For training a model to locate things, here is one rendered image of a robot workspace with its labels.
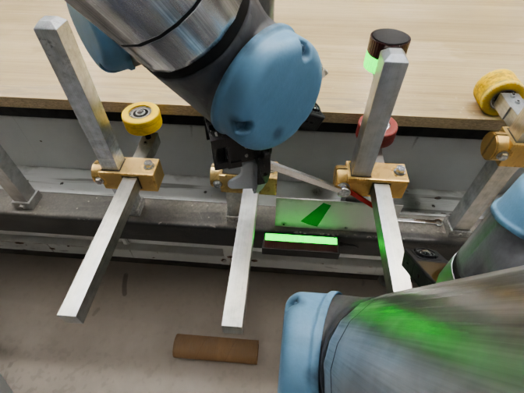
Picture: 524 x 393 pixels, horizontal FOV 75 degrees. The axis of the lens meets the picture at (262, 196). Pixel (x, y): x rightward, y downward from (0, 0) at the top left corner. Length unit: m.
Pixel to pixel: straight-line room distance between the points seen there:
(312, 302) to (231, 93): 0.12
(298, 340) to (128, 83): 0.80
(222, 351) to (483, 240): 1.11
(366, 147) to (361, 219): 0.20
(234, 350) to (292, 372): 1.13
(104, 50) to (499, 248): 0.32
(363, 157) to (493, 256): 0.39
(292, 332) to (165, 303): 1.34
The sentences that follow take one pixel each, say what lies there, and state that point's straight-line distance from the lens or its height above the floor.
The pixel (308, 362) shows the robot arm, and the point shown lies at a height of 1.16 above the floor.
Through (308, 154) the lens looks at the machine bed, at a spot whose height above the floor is 0.72.
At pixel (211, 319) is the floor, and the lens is 1.45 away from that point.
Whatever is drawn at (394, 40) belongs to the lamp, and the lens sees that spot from 0.59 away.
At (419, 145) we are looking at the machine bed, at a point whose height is 0.77.
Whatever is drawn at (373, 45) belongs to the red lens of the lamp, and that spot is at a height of 1.10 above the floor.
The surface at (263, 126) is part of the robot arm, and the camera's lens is 0.21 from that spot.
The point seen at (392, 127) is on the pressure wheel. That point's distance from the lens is 0.75.
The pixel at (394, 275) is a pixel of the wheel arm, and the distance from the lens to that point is 0.58.
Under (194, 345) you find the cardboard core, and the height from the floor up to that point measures 0.08.
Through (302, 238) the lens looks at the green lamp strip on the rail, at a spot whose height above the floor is 0.70.
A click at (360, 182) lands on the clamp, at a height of 0.86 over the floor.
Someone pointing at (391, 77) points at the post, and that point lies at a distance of 0.56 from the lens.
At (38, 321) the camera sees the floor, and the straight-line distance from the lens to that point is 1.68.
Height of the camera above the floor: 1.34
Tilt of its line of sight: 49 degrees down
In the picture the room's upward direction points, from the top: straight up
